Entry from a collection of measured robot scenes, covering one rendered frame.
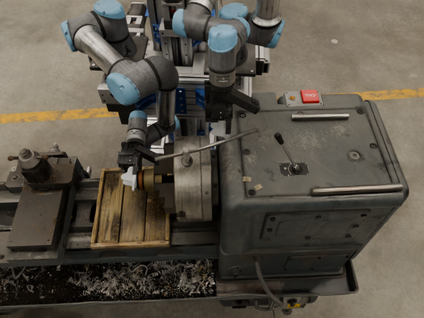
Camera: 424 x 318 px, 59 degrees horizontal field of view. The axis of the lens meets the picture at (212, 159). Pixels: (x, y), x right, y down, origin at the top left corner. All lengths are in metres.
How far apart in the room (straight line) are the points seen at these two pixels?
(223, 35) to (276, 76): 2.40
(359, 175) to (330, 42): 2.66
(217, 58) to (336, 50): 2.81
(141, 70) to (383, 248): 1.94
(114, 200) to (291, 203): 0.77
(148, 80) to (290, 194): 0.59
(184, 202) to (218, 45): 0.54
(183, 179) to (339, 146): 0.54
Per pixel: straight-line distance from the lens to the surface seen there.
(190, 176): 1.25
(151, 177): 1.38
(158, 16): 1.81
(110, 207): 1.62
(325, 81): 3.44
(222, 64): 1.03
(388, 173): 1.34
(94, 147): 2.97
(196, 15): 1.15
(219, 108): 1.11
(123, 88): 1.27
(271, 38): 1.55
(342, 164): 1.30
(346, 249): 1.60
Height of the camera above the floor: 2.27
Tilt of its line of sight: 55 degrees down
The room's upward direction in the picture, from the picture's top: straight up
